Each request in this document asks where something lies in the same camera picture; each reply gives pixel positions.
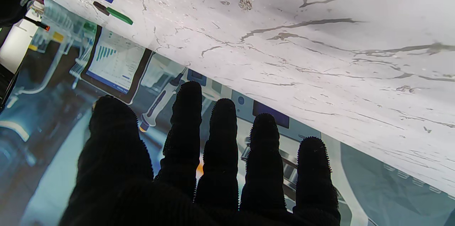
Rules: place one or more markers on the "printed laboratory backdrop banner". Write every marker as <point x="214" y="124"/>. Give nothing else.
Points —
<point x="53" y="87"/>

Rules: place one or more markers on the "green domino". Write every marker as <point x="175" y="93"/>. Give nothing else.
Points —
<point x="119" y="16"/>

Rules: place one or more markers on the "dark brown domino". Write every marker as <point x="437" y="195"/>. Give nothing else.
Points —
<point x="100" y="7"/>

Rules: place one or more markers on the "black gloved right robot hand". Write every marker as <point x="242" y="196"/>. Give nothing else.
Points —
<point x="14" y="7"/>

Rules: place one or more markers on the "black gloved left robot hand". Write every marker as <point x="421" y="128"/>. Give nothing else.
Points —
<point x="142" y="197"/>

